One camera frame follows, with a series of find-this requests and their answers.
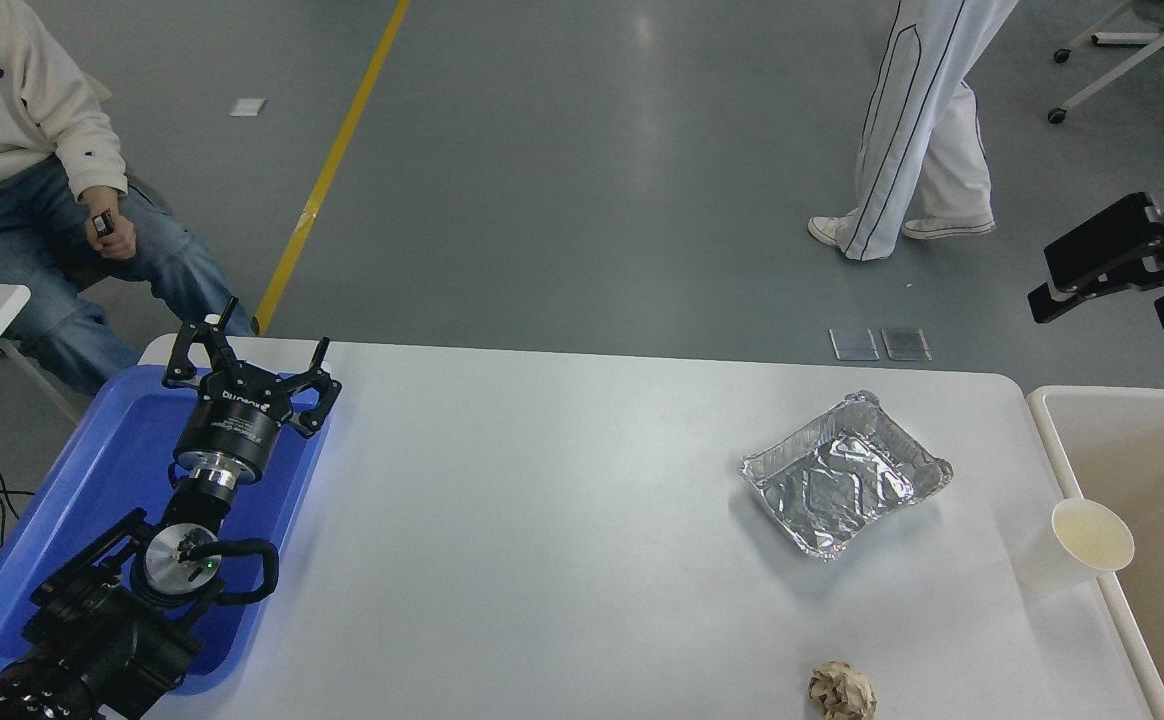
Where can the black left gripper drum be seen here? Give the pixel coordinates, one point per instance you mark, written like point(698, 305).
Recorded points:
point(232, 425)

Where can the small black handheld device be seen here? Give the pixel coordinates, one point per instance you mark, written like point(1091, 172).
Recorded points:
point(103, 224)

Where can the white paper cup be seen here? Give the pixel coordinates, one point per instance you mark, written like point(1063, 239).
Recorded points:
point(1087, 535)

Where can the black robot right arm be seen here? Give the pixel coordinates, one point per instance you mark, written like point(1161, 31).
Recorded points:
point(1102, 240)

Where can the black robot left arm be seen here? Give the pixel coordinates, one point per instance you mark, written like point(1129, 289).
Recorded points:
point(92, 640)

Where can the person's left hand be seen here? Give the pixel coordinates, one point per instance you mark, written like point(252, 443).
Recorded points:
point(116, 238)

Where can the blue plastic tray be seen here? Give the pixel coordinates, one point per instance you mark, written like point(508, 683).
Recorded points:
point(92, 470)

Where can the white floor label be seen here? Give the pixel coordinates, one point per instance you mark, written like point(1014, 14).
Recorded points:
point(248, 107)

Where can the person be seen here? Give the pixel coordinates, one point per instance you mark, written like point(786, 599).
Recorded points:
point(2, 130)
point(917, 110)

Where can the silver foil tray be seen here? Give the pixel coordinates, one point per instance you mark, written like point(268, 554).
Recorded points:
point(842, 480)

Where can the clear floor plate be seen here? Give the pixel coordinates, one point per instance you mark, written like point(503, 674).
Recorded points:
point(854, 344)
point(907, 345)

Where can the crumpled tan paper ball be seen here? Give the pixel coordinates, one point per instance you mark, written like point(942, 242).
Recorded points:
point(842, 692)

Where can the large pale bin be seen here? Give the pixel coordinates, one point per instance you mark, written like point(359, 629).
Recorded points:
point(1162, 460)

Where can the white-framed rolling chair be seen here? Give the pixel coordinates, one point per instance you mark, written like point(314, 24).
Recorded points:
point(1122, 72)

